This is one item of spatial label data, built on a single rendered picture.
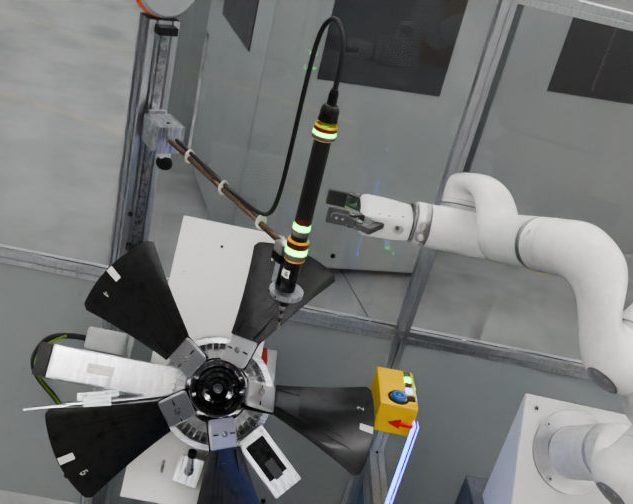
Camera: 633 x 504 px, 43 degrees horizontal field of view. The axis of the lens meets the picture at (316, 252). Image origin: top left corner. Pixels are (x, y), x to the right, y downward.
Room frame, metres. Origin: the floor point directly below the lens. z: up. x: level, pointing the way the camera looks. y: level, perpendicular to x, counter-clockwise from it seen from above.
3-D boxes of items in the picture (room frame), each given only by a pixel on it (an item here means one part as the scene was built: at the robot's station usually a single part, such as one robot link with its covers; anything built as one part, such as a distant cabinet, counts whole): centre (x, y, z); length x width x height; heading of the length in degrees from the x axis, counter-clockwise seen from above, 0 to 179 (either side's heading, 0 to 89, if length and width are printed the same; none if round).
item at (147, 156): (1.95, 0.48, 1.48); 0.05 x 0.03 x 0.62; 131
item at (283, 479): (1.47, -0.01, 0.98); 0.20 x 0.16 x 0.20; 6
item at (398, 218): (1.45, -0.12, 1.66); 0.11 x 0.10 x 0.07; 96
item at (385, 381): (1.76, -0.29, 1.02); 0.16 x 0.10 x 0.11; 6
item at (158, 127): (1.91, 0.45, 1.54); 0.10 x 0.07 x 0.08; 41
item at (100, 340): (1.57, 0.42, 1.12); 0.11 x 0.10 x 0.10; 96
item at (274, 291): (1.44, 0.05, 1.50); 0.09 x 0.07 x 0.10; 41
